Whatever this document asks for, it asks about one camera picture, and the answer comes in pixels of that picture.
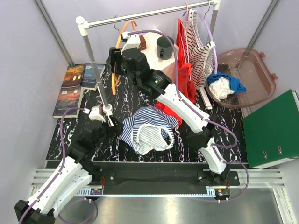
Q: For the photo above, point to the white drawer unit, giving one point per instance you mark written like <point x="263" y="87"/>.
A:
<point x="152" y="55"/>

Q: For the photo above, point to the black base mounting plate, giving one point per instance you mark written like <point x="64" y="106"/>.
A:
<point x="153" y="179"/>

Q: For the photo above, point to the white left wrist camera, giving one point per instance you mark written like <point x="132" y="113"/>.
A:
<point x="95" y="113"/>

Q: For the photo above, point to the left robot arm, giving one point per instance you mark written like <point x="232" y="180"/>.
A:
<point x="75" y="171"/>

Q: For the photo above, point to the red garment on table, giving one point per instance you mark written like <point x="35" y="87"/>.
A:
<point x="168" y="111"/>

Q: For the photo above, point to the dark sunset cover book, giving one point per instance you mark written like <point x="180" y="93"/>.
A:
<point x="69" y="97"/>

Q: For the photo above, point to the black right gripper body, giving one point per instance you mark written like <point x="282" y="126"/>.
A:
<point x="115" y="56"/>

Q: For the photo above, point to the metal clothes rack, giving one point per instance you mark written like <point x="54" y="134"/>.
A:
<point x="83" y="26"/>

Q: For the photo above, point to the pink plastic basket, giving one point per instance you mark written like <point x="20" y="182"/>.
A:
<point x="249" y="67"/>

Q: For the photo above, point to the white garment in basket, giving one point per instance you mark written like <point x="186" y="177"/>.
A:
<point x="220" y="89"/>

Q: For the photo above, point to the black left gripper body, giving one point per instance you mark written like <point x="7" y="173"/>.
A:
<point x="104" y="134"/>

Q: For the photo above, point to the blue cover book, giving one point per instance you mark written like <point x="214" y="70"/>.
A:
<point x="89" y="81"/>

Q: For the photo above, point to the green binder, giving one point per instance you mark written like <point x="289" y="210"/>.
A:
<point x="272" y="132"/>

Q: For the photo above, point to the red tank top hanging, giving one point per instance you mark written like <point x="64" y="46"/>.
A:
<point x="185" y="81"/>

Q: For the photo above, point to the blue garment in basket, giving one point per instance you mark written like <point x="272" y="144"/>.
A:
<point x="234" y="83"/>

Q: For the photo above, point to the blue striped tank top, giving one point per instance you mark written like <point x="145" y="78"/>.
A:
<point x="149" y="129"/>

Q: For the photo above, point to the black striped tank top hanging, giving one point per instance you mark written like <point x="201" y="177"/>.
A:
<point x="200" y="56"/>

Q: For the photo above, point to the dark green mug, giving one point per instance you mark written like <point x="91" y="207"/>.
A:
<point x="164" y="48"/>

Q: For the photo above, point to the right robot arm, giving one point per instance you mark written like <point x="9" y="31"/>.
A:
<point x="154" y="83"/>

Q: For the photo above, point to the orange sunset cover book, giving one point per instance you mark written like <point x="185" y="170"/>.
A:
<point x="74" y="76"/>

